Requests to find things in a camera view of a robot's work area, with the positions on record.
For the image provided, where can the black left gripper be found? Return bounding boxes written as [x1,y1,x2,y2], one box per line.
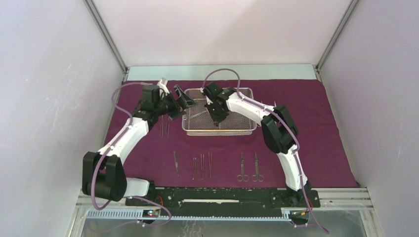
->
[154,85,197,121]

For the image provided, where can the grey scalpel handle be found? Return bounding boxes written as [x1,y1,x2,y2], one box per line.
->
[173,151,179,177]
[189,111,208,119]

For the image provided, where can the steel instrument tray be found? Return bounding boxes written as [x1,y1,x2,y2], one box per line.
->
[181,88,257,136]

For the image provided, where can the maroon surgical wrap cloth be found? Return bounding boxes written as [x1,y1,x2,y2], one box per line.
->
[124,79,357,188]

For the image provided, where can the steel forceps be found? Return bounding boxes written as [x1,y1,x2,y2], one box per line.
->
[237,153,250,182]
[251,153,264,182]

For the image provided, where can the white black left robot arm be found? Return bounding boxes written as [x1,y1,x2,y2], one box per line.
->
[82,83,196,206]

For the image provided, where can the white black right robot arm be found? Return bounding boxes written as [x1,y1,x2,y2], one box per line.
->
[201,88,311,206]

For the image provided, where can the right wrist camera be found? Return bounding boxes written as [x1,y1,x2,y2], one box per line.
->
[201,82,223,101]

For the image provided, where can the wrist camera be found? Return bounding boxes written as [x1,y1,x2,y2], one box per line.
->
[141,78,169,107]
[201,82,223,101]

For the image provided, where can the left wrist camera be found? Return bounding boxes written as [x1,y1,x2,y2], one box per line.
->
[141,78,169,107]

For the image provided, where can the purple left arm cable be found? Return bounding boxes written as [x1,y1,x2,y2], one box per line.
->
[90,82,172,227]

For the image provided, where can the grey cable duct strip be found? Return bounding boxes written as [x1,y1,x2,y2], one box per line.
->
[85,209,291,221]

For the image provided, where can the left corner aluminium post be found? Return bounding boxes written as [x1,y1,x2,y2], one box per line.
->
[83,0,128,74]

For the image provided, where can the corner aluminium post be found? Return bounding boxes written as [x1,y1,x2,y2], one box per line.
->
[83,0,128,74]
[316,0,361,72]

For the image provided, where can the aluminium frame rail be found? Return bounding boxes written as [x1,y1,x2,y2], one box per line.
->
[76,186,374,211]

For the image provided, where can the right corner aluminium post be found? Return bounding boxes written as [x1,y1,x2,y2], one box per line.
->
[316,0,361,72]

